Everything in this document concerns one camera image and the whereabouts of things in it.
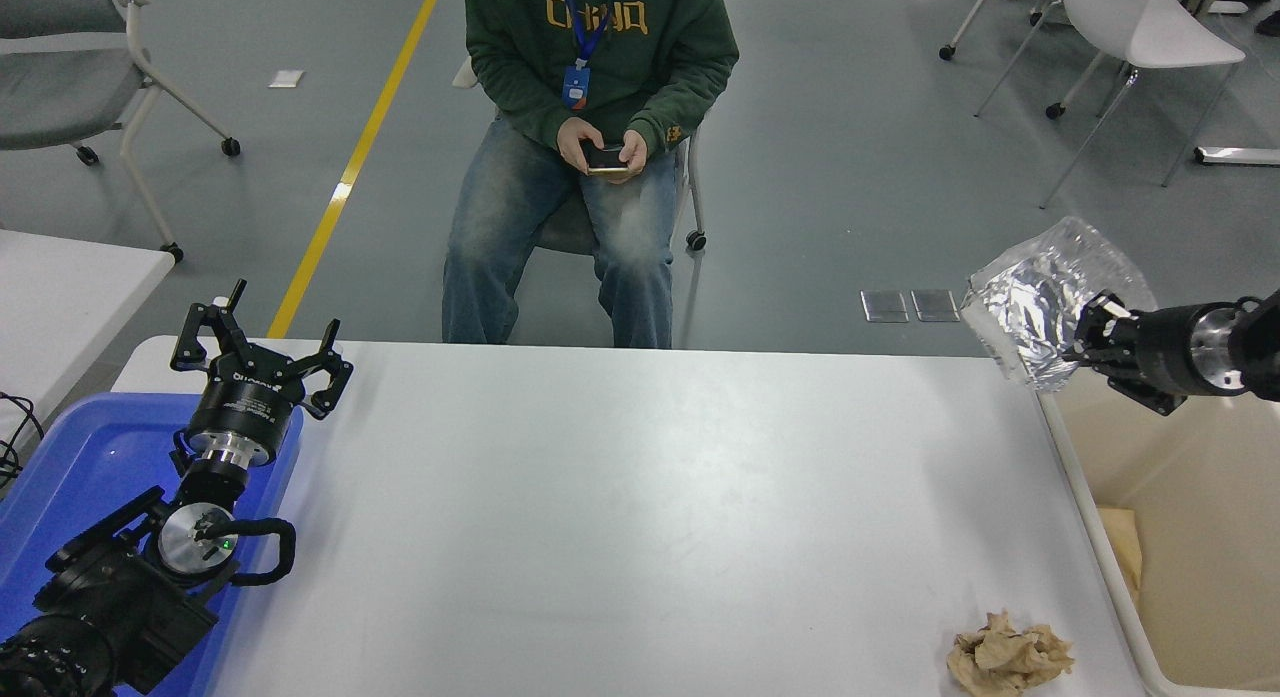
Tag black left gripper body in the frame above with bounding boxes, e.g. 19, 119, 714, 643
187, 355, 304, 448

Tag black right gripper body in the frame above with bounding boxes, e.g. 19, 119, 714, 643
1128, 307, 1201, 398

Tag silver foil tray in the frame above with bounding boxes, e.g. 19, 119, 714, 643
962, 216, 1159, 393

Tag tan paper ball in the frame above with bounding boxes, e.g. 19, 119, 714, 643
947, 611, 1077, 697

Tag person's right hand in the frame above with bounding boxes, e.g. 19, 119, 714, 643
556, 116, 607, 176

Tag person's left hand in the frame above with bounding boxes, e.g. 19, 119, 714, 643
598, 128, 652, 186

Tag white side table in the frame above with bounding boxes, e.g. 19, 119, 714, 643
0, 229, 177, 448

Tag blue plastic tray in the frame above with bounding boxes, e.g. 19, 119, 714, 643
0, 391, 306, 697

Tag large pale plastic bin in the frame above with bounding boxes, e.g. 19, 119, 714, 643
1037, 382, 1280, 697

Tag silver metal floor bar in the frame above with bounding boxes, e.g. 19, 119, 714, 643
1193, 145, 1280, 166

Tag grey padded wheeled chair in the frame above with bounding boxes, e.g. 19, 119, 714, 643
0, 0, 242, 263

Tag white shell chair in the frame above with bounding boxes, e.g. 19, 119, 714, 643
975, 0, 1247, 210

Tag chair with caster legs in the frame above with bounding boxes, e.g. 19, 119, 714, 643
938, 0, 1111, 120

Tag person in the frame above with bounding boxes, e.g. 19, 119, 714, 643
442, 0, 741, 349

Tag thin black cable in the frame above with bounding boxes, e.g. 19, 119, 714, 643
0, 390, 46, 493

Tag blue lanyard with badge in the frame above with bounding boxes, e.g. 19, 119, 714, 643
557, 0, 627, 112

